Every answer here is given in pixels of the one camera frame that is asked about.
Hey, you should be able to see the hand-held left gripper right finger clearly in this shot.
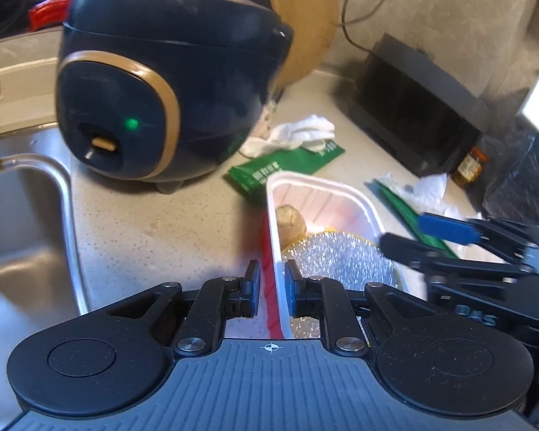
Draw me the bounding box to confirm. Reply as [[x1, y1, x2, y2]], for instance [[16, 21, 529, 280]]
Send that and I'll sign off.
[[284, 259, 441, 356]]

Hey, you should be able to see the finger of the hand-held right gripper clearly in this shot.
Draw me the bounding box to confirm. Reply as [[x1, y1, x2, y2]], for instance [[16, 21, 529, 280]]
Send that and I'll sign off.
[[418, 213, 529, 261], [379, 232, 537, 280]]

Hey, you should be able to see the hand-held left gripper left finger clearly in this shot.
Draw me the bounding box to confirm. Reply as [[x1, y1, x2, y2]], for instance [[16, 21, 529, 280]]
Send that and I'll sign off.
[[103, 260, 263, 356]]

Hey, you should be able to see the red plastic food tray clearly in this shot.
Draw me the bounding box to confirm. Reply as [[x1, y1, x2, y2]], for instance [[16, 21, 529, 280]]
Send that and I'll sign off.
[[261, 171, 427, 339]]

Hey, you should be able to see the green snack packet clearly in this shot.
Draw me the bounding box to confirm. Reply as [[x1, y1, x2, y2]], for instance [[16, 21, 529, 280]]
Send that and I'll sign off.
[[373, 180, 459, 259], [225, 141, 346, 198]]

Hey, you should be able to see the white cloth glove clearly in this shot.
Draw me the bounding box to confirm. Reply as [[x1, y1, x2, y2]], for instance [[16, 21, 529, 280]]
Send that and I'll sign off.
[[240, 114, 337, 156]]

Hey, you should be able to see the crumpled clear plastic bag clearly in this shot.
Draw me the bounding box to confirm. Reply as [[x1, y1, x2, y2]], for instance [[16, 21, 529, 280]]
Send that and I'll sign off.
[[364, 171, 483, 223]]

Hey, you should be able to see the glass sauce jar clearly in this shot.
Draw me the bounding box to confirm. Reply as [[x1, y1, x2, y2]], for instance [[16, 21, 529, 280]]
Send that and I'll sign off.
[[451, 146, 488, 189]]

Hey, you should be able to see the black shiny foil sheet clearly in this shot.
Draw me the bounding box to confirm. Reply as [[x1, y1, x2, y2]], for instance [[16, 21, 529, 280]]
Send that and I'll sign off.
[[483, 132, 539, 238]]

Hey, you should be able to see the dark grey box appliance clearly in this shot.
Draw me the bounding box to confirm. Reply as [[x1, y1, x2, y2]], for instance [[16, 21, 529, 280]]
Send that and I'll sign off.
[[348, 32, 492, 177]]

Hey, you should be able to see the dark blue rice cooker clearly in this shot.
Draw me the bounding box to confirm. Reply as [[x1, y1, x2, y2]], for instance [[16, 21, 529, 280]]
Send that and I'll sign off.
[[56, 0, 295, 196]]

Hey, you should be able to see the stainless steel sink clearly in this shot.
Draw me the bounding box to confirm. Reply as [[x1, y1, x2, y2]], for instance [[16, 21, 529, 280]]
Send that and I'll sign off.
[[0, 132, 91, 369]]

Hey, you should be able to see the round wooden cutting board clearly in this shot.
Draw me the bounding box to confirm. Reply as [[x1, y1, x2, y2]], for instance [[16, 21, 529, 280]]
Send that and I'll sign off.
[[94, 0, 340, 88]]

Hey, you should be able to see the red plastic piece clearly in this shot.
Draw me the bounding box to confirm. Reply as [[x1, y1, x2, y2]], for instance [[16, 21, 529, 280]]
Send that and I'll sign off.
[[29, 1, 70, 32]]

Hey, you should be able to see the black power cable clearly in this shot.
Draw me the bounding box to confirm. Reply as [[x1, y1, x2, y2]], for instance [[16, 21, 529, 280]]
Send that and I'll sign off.
[[339, 0, 409, 55]]

